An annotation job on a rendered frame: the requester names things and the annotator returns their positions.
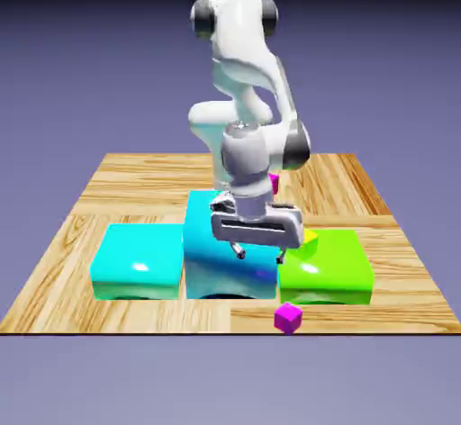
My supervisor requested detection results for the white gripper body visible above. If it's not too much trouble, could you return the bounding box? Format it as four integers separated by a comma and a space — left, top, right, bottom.
210, 202, 306, 250

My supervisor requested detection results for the small yellow cube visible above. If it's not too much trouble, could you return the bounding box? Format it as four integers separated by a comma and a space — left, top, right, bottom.
301, 229, 320, 250

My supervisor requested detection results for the tall large cyan box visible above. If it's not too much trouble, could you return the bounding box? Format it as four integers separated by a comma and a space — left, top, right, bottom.
182, 189, 282, 301

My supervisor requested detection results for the large green box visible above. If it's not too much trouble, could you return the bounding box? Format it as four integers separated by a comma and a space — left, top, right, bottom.
277, 228, 375, 306

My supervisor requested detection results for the low large cyan box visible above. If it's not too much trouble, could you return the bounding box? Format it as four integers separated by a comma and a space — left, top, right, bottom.
89, 222, 185, 303

